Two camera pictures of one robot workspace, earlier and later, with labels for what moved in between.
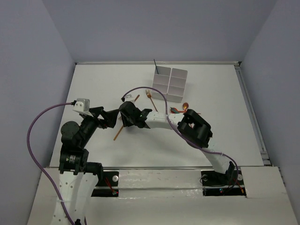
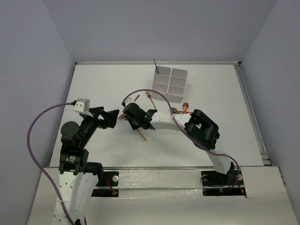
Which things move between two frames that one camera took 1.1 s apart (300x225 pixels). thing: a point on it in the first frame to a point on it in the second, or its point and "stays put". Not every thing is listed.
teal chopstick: (155, 65) stays put
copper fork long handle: (137, 98) stays put
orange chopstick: (118, 132) to (139, 132)
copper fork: (149, 95) stays put
